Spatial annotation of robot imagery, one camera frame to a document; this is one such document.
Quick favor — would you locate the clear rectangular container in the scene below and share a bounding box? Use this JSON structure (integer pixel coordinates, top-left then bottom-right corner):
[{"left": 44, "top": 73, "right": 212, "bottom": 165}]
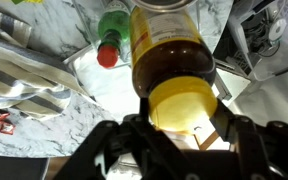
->
[{"left": 62, "top": 0, "right": 234, "bottom": 103}]

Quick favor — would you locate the clear plastic storage bin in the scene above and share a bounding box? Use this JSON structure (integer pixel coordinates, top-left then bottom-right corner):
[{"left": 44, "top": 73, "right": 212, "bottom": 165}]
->
[{"left": 213, "top": 0, "right": 288, "bottom": 83}]

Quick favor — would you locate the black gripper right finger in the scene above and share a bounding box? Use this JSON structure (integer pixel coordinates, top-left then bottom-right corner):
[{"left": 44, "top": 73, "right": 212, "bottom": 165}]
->
[{"left": 209, "top": 99, "right": 288, "bottom": 180}]

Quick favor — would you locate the dark shell chair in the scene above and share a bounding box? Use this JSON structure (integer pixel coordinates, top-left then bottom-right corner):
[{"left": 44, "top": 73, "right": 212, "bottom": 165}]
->
[{"left": 0, "top": 154, "right": 50, "bottom": 180}]

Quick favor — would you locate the brown bottle yellow cap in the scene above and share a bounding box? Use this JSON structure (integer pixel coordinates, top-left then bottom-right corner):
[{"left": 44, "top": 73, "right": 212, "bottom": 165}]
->
[{"left": 129, "top": 5, "right": 219, "bottom": 135}]

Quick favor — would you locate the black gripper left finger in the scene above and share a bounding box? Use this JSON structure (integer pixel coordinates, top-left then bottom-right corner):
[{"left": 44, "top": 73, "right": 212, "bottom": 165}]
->
[{"left": 53, "top": 98, "right": 185, "bottom": 180}]

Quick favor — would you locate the green sauce bottle red cap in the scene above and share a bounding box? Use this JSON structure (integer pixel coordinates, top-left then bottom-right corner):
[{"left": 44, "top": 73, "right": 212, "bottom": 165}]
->
[{"left": 96, "top": 0, "right": 132, "bottom": 70}]

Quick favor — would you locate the silver compact disc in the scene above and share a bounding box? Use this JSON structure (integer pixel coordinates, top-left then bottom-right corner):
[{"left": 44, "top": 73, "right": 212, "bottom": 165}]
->
[{"left": 268, "top": 18, "right": 288, "bottom": 42}]

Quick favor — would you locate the striped grey cloth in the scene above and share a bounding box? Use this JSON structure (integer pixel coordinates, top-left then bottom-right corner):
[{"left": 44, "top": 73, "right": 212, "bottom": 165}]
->
[{"left": 0, "top": 4, "right": 90, "bottom": 122}]

